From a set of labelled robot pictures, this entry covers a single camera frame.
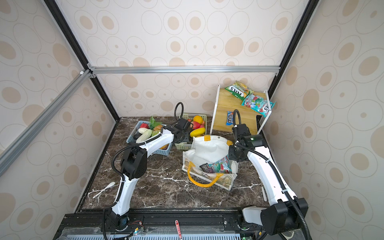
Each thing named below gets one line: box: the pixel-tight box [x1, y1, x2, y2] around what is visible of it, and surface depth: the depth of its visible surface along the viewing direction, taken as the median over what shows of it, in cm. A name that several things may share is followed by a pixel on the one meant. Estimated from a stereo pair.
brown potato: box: [153, 124, 163, 131], surface depth 105 cm
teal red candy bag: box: [241, 93, 277, 118], surface depth 80 cm
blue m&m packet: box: [226, 111, 234, 126], surface depth 99 cm
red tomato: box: [140, 123, 150, 129], surface depth 108 cm
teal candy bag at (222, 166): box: [208, 154, 233, 174], surface depth 85 cm
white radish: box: [136, 129, 153, 144], surface depth 99 cm
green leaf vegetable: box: [149, 116, 162, 130], surface depth 103 cm
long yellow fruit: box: [189, 127, 206, 138], surface depth 104 cm
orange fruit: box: [193, 115, 204, 125], surface depth 111 cm
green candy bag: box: [225, 80, 254, 101], surface depth 86 cm
